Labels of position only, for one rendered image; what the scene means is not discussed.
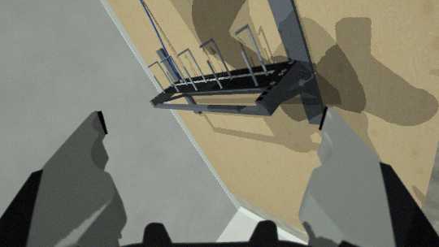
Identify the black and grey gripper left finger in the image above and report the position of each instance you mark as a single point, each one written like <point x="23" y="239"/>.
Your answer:
<point x="71" y="201"/>

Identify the black rack with grey feet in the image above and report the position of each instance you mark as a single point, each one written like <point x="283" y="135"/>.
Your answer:
<point x="275" y="80"/>

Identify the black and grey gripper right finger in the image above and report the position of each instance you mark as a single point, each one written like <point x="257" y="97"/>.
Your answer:
<point x="355" y="200"/>

